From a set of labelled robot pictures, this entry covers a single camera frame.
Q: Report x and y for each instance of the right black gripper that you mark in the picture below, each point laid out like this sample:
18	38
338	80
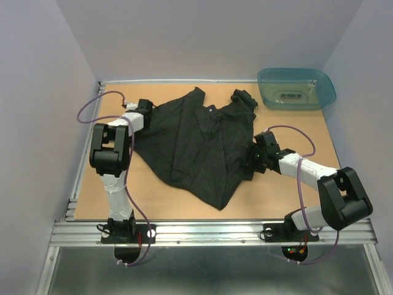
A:
249	158

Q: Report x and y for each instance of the black striped long sleeve shirt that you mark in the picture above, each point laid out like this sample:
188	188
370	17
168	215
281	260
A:
200	148

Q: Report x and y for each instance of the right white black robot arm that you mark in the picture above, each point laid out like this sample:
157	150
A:
342	197

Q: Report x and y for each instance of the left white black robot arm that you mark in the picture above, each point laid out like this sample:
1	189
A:
110	156

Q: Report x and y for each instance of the teal translucent plastic bin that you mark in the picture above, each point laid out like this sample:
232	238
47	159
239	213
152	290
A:
295	89

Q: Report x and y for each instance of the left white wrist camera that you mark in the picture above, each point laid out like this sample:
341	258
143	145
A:
128	106

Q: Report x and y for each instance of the aluminium front mounting rail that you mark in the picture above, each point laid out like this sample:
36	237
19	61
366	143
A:
199	233

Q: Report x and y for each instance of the aluminium left side rail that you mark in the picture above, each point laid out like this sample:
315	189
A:
92	113

